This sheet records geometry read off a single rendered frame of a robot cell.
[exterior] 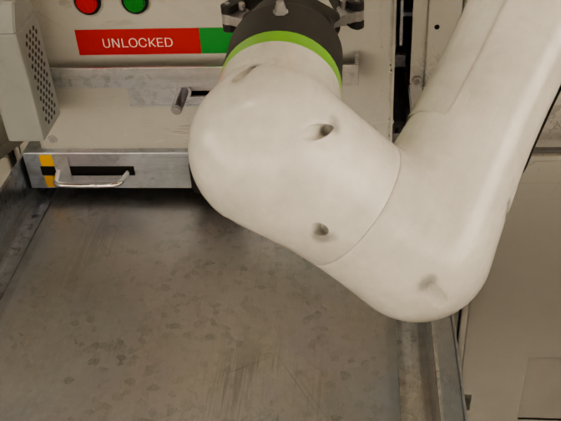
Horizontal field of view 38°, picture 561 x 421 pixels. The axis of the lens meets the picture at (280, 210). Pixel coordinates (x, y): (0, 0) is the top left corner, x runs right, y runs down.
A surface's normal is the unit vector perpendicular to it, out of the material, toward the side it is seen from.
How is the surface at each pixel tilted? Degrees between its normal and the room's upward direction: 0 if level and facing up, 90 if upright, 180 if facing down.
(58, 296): 0
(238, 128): 48
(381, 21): 90
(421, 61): 90
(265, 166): 69
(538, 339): 90
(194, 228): 0
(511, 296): 90
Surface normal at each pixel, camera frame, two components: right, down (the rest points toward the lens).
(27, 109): -0.07, 0.60
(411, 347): -0.05, -0.80
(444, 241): 0.29, -0.06
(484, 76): -0.20, -0.40
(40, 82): 1.00, 0.00
